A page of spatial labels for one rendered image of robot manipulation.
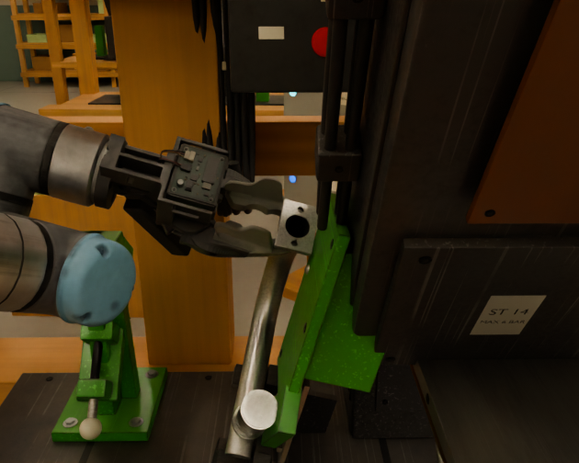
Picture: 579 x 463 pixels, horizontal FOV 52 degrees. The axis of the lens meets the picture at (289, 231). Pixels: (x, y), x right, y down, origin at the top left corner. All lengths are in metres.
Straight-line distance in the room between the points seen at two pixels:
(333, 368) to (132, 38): 0.52
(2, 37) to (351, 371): 11.31
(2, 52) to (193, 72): 10.95
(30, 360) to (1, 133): 0.59
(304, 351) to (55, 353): 0.65
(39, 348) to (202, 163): 0.66
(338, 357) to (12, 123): 0.38
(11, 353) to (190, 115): 0.55
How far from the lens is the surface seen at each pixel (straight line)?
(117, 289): 0.52
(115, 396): 0.85
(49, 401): 0.98
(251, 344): 0.72
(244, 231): 0.59
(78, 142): 0.60
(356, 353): 0.58
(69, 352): 1.13
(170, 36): 0.86
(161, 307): 0.99
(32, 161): 0.60
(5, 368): 1.12
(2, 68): 11.82
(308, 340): 0.56
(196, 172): 0.58
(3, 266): 0.47
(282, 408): 0.58
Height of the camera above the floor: 1.47
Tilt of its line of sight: 22 degrees down
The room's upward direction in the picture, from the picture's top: straight up
